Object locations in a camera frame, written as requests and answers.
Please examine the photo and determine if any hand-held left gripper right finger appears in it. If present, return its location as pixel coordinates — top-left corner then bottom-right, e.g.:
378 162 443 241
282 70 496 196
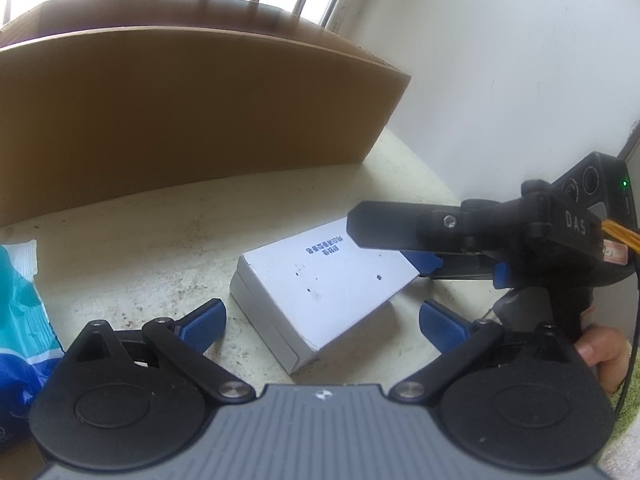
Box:
387 299 577 404

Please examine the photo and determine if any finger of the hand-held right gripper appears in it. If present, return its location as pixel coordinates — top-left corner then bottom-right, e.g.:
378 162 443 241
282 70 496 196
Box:
402 249 512 292
346 199 502 252

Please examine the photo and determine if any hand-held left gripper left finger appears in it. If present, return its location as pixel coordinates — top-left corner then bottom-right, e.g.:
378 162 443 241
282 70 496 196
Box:
62 297 257 404

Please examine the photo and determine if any white rectangular box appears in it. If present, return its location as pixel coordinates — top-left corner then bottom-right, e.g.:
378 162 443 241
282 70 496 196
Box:
230 216 421 375

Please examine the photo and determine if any brown cardboard box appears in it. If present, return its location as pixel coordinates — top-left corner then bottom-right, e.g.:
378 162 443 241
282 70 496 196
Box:
0 0 412 228

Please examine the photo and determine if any green fuzzy sleeved right forearm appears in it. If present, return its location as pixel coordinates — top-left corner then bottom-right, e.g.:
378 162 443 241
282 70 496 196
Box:
602 390 640 448

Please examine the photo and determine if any person's right hand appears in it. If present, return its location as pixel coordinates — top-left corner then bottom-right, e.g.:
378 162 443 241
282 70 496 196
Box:
575 325 632 394

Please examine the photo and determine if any yellow rubber band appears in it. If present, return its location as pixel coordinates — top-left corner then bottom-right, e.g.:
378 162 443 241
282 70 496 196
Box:
600 217 640 252

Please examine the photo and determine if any blue wet wipes pack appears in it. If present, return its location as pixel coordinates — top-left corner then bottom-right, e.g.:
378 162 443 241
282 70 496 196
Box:
0 240 66 448

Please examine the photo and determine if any black cable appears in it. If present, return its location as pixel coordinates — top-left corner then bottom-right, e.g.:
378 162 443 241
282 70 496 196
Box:
612 255 640 418

